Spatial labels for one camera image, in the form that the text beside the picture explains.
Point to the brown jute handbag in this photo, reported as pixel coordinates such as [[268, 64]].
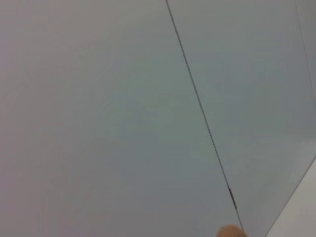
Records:
[[230, 232]]

